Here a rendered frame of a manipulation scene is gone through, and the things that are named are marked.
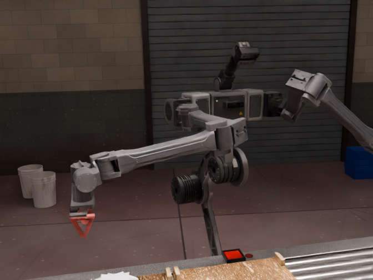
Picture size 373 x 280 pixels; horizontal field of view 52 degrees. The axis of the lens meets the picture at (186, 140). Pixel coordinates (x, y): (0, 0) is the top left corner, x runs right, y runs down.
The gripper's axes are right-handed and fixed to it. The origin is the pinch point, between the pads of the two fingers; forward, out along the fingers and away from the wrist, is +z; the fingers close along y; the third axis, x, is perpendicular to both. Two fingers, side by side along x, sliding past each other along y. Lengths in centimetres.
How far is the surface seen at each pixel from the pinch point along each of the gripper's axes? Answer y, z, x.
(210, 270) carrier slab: -10, 25, 43
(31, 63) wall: -486, -45, -89
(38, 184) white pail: -338, 91, -68
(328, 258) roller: -10, 26, 90
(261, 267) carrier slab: -7, 25, 61
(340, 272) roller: 0, 26, 89
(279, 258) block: -7, 22, 68
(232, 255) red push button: -19, 26, 54
